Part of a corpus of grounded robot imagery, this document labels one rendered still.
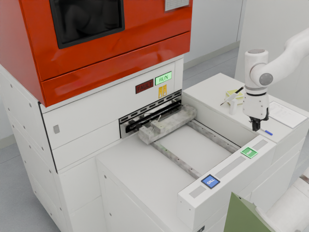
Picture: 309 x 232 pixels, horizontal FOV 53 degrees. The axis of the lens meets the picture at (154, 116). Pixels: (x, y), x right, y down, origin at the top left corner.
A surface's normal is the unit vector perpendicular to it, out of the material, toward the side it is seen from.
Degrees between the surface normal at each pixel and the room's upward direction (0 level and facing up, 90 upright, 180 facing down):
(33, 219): 0
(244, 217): 90
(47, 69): 90
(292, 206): 43
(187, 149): 0
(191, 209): 90
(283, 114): 0
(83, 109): 90
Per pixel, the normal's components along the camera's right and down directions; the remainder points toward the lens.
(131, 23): 0.65, 0.44
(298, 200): -0.51, -0.34
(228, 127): -0.76, 0.38
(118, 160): 0.00, -0.82
